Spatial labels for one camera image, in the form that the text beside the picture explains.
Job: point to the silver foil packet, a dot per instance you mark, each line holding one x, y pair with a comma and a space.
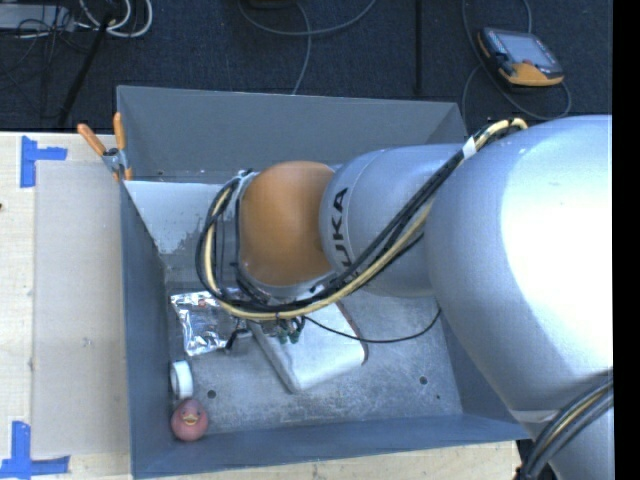
200, 323

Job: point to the grey metal bin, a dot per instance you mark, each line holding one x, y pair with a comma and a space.
240, 393

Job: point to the pink rubber duck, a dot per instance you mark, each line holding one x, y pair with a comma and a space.
189, 420

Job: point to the red-brown flat block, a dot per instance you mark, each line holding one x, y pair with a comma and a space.
325, 358

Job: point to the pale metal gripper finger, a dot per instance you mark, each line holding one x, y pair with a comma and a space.
243, 342

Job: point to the white tape roll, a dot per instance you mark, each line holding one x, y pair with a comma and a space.
181, 379

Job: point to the pale cardboard board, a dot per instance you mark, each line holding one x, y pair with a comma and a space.
75, 293

